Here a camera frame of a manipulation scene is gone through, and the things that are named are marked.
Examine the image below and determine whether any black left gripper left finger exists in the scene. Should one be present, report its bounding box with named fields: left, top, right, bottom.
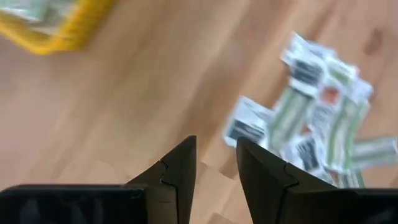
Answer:
left=126, top=135, right=197, bottom=224

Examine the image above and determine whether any green striped bandage packet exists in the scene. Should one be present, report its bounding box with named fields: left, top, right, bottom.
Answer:
left=267, top=86, right=315, bottom=154
left=352, top=136, right=398, bottom=169
left=326, top=58, right=359, bottom=85
left=0, top=0, right=75, bottom=32
left=325, top=93, right=371, bottom=171

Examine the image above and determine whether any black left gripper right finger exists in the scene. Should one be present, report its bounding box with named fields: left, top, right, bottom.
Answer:
left=236, top=136, right=338, bottom=224

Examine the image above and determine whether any yellow plastic basket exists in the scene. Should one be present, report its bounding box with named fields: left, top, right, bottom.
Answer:
left=0, top=0, right=114, bottom=56

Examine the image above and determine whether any orange label ointment packet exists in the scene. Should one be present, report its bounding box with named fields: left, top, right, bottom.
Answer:
left=310, top=80, right=343, bottom=138

